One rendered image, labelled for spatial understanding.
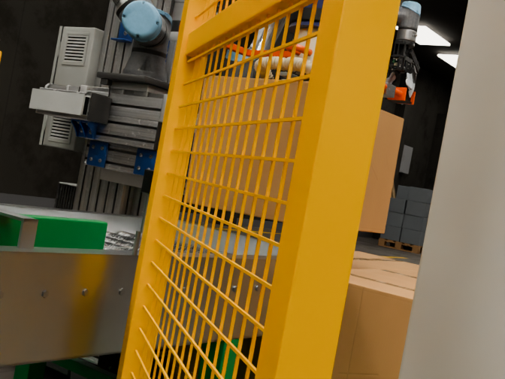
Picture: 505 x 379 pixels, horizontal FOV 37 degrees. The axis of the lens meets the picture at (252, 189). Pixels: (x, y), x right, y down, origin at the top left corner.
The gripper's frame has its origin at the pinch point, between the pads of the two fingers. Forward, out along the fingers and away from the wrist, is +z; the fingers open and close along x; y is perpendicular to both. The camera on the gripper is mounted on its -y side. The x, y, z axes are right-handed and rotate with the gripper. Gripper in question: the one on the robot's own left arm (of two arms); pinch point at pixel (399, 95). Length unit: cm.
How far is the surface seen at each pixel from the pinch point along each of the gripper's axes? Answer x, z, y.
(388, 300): 48, 68, 78
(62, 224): 24, 56, 171
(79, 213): -32, 60, 120
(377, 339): 46, 79, 78
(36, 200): -598, 108, -289
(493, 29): 98, 17, 166
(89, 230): 24, 57, 164
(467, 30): 95, 17, 166
